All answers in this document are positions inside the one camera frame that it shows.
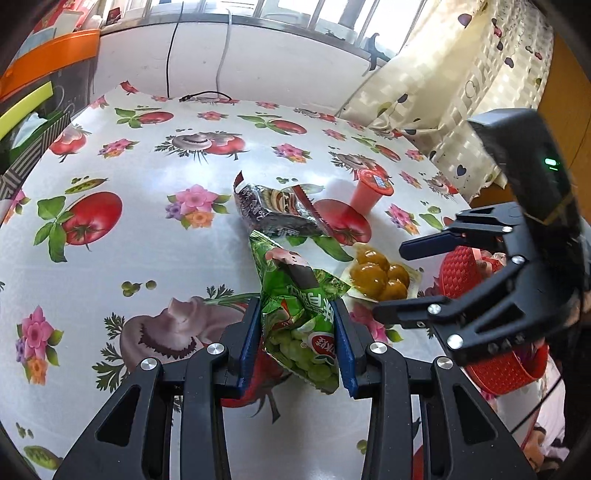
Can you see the black striped box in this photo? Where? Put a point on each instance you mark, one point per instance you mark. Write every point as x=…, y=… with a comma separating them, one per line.
x=34, y=147

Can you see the cream heart print curtain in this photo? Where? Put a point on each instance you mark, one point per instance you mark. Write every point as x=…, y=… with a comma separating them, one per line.
x=438, y=83

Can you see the orange plastic shelf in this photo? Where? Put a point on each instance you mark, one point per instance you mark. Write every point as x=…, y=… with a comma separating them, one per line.
x=46, y=60

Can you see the red woven plastic basket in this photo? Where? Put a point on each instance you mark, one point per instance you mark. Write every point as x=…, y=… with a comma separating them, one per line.
x=503, y=374

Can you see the clear pack of yellow balls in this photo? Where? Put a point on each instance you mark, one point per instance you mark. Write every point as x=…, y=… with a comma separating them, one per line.
x=376, y=277

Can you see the dark cookie packet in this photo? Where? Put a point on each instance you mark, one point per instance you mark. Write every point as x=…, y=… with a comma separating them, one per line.
x=272, y=207

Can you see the floral fruit print tablecloth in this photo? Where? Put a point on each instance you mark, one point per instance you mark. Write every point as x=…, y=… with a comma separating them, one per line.
x=115, y=258

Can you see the black window clamp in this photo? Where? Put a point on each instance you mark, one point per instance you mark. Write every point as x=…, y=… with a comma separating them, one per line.
x=375, y=50

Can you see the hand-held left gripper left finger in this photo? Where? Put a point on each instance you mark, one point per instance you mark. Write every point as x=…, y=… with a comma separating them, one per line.
x=249, y=341

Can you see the pink jelly cup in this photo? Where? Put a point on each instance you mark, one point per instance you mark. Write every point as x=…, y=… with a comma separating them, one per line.
x=369, y=191

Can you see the green snack bag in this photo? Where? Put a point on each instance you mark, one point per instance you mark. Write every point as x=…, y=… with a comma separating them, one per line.
x=300, y=314

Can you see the lime green plastic strip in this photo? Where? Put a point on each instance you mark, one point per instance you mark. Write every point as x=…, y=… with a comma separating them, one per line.
x=25, y=108

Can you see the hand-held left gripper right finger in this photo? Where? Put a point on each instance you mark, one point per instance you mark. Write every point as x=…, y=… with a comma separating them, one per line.
x=345, y=346

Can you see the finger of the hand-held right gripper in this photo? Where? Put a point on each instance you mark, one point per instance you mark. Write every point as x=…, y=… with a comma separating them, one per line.
x=443, y=242
x=480, y=309

